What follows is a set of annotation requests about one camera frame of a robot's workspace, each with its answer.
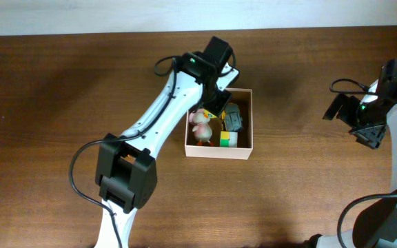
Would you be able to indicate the grey yellow toy truck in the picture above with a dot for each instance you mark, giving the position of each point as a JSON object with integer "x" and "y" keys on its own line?
{"x": 231, "y": 117}

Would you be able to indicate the yellow ball with blue letters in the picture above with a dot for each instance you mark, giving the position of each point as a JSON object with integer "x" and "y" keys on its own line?
{"x": 208, "y": 114}

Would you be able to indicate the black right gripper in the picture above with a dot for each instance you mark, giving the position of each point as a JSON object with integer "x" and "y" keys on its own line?
{"x": 372, "y": 138}

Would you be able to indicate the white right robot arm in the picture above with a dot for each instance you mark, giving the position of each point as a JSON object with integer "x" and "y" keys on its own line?
{"x": 369, "y": 221}

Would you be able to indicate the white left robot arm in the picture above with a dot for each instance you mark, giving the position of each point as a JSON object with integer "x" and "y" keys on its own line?
{"x": 126, "y": 166}

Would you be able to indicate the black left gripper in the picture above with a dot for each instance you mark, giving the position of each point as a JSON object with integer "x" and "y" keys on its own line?
{"x": 218, "y": 110}

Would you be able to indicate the pink open cardboard box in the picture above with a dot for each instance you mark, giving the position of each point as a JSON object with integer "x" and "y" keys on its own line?
{"x": 245, "y": 144}

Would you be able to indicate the white duck toy pink hat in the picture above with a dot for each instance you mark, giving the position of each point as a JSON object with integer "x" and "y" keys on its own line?
{"x": 200, "y": 127}

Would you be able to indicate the colourful puzzle cube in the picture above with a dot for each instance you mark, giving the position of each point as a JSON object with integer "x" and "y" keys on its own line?
{"x": 228, "y": 139}

